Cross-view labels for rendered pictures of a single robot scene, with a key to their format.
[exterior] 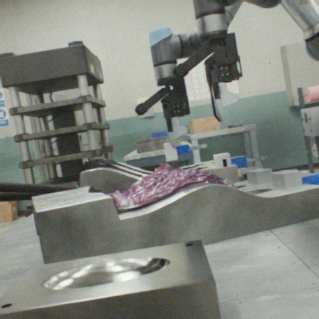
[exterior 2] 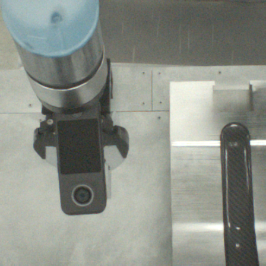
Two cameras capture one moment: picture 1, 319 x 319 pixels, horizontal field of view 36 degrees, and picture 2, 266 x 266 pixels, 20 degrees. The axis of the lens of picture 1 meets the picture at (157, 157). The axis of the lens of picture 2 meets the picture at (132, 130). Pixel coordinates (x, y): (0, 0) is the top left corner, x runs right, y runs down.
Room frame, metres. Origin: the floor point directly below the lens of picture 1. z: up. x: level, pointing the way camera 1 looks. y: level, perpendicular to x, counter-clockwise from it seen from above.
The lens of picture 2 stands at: (1.43, 0.26, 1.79)
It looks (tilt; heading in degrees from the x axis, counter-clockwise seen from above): 67 degrees down; 274
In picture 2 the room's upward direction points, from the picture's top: 6 degrees counter-clockwise
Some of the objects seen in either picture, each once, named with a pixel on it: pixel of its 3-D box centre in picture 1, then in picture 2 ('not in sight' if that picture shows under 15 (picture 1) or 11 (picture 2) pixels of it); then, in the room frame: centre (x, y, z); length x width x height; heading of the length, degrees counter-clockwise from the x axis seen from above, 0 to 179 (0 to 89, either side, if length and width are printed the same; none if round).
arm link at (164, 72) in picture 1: (166, 73); (62, 65); (1.51, -0.07, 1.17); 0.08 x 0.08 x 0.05
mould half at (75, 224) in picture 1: (171, 206); not in sight; (0.92, -0.01, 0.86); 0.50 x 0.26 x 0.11; 106
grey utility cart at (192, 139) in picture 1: (221, 157); not in sight; (7.25, -0.94, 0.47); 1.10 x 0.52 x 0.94; 96
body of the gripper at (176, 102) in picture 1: (173, 99); (75, 95); (1.51, -0.08, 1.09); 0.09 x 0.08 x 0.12; 89
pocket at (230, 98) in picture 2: not in sight; (231, 101); (1.32, -0.17, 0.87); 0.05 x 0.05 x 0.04; 88
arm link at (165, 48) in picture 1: (163, 48); (53, 17); (1.51, -0.07, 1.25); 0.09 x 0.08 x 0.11; 107
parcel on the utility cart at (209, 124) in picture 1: (204, 127); not in sight; (7.27, -0.77, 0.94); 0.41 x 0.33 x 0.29; 95
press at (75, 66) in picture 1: (70, 142); not in sight; (5.87, 1.00, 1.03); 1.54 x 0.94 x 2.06; 178
